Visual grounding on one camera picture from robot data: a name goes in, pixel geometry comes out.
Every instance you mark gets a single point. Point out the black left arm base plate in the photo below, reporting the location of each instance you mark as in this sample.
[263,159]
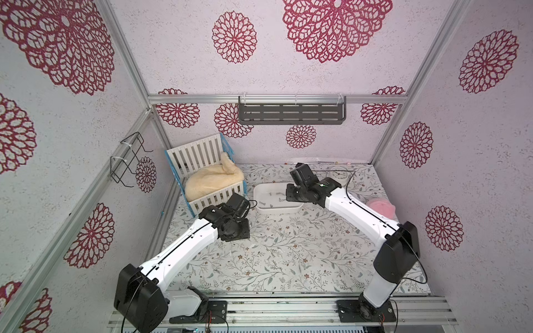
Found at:
[212,312]

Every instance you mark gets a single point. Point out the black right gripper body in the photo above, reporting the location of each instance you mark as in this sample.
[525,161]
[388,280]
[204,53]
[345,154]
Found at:
[293,194]

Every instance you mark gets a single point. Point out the white alarm clock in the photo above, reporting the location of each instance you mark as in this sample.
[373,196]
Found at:
[340,174]

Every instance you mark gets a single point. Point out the dark grey wall shelf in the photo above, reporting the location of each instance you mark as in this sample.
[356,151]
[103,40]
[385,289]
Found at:
[291,114]

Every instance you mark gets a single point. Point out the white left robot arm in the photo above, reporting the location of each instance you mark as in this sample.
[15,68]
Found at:
[141,296]

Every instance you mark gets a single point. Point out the white plastic storage box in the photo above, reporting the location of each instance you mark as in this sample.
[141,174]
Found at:
[292,207]

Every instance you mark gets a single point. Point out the beige plush cloth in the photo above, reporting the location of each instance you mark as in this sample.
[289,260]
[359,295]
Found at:
[213,178]

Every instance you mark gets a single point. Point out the silver screw in box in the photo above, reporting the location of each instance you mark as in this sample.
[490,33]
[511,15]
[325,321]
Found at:
[272,199]

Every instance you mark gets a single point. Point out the black wire wall rack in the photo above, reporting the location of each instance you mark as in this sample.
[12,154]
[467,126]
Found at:
[120,165]

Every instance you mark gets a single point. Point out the white slatted blue basket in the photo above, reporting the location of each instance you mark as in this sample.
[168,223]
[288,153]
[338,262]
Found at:
[187,159]

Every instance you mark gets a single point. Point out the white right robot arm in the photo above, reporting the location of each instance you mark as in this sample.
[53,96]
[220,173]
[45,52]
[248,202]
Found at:
[397,243]

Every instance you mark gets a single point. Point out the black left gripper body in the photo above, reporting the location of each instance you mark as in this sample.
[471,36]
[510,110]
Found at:
[240,230]

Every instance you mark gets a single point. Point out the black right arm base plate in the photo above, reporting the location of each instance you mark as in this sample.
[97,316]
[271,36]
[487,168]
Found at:
[361,311]

